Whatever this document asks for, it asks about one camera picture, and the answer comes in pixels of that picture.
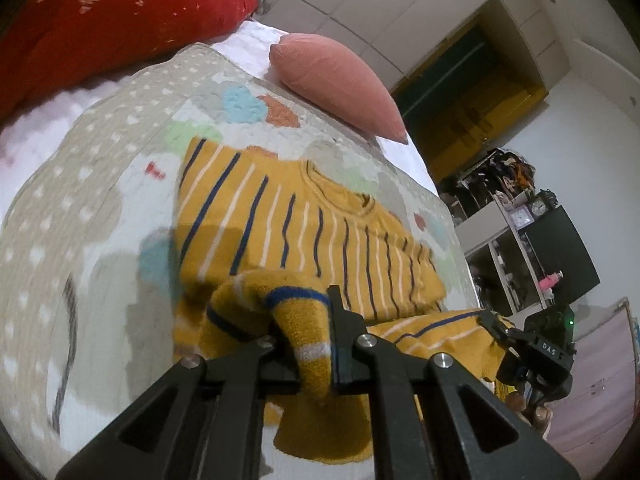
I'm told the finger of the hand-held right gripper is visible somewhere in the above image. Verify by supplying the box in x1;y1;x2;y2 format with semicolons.
477;309;525;355
495;349;524;387

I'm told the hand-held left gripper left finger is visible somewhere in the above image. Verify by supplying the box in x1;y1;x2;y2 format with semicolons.
55;336;302;480

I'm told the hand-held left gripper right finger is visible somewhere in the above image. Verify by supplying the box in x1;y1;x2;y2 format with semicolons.
327;284;582;480

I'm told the yellow striped sweater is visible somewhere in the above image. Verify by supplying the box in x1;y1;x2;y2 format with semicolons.
171;136;522;464

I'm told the clothes rack with clothes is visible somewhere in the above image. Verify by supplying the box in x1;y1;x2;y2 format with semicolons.
439;147;537;223

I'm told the person's right hand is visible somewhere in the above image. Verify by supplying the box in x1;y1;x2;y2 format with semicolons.
504;390;553;433

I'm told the lavender cloth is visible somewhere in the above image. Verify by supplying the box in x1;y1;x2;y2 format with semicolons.
542;297;640;468

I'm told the white shelf unit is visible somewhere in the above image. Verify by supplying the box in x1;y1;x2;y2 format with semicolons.
451;194;553;317

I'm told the black panel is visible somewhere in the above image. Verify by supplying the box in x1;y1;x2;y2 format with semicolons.
519;204;602;307

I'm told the patterned dotted quilt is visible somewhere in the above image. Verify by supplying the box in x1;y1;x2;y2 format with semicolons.
0;42;485;480

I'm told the yellow framed doorway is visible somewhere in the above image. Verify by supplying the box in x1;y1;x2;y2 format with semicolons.
389;0;551;183

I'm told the pink pillow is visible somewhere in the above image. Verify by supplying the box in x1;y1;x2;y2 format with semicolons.
269;32;410;146

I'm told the white bed sheet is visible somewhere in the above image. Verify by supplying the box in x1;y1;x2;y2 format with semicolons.
0;19;438;198

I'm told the red floral pillow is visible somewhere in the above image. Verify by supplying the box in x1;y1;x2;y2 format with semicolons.
0;0;261;123

